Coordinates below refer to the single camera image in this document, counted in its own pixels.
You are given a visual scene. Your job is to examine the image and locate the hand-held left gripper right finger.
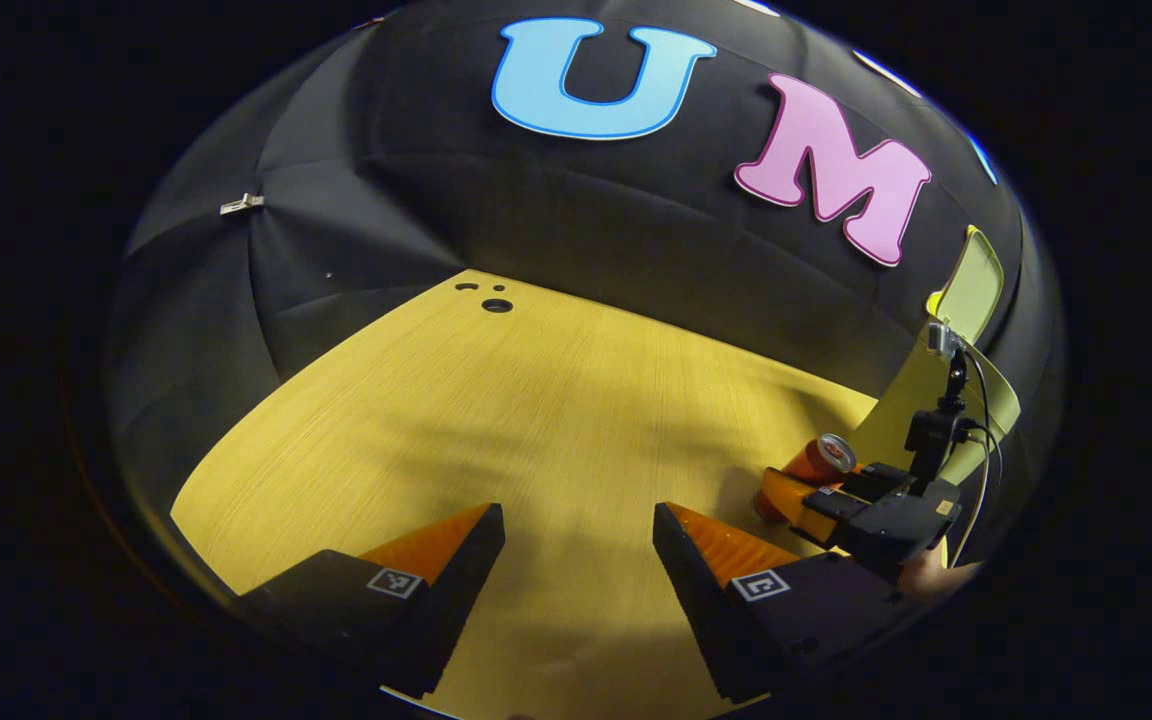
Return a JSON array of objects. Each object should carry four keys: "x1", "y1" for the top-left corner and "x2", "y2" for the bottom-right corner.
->
[{"x1": 653, "y1": 502, "x2": 922, "y2": 703}]

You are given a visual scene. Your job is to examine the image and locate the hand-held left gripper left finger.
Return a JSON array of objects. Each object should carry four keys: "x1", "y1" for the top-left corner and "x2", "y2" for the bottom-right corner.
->
[{"x1": 236, "y1": 503, "x2": 507, "y2": 701}]

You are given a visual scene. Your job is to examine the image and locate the orange pop can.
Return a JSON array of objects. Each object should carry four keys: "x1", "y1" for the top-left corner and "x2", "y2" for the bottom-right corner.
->
[{"x1": 781, "y1": 433, "x2": 858, "y2": 491}]

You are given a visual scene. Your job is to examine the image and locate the green desktop garbage bin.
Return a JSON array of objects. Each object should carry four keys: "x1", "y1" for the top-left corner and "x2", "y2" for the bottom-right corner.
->
[{"x1": 851, "y1": 226, "x2": 1022, "y2": 561}]

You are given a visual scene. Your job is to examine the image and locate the black backdrop cloth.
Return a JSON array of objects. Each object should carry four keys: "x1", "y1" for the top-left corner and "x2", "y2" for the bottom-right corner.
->
[{"x1": 106, "y1": 0, "x2": 1067, "y2": 561}]

